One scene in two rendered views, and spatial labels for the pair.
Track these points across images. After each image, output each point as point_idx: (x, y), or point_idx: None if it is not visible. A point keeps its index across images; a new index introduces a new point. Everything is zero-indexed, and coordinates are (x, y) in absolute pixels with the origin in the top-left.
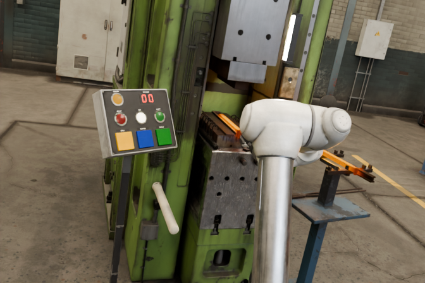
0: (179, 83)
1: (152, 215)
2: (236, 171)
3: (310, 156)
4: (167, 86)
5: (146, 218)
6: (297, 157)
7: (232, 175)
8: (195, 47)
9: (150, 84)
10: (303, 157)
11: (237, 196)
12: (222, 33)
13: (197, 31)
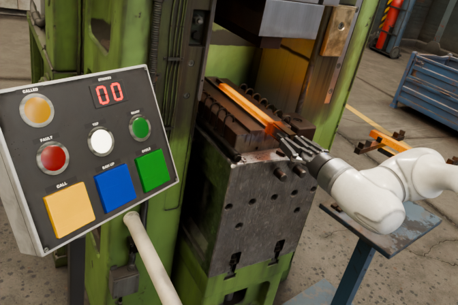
0: (161, 42)
1: (126, 259)
2: (267, 188)
3: (439, 191)
4: (140, 50)
5: (117, 265)
6: (414, 192)
7: (260, 195)
8: None
9: (100, 41)
10: (428, 193)
11: (265, 222)
12: None
13: None
